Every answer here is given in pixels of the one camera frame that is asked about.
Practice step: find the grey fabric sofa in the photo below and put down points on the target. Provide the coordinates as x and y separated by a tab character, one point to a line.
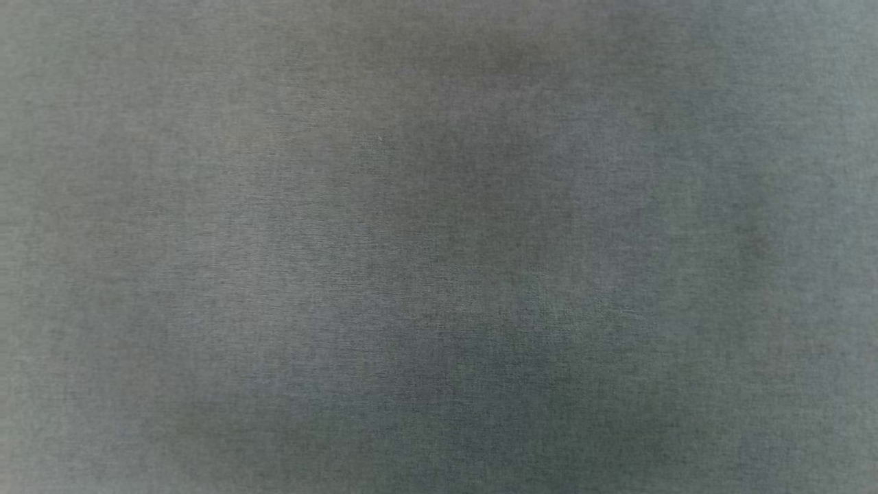
439	247

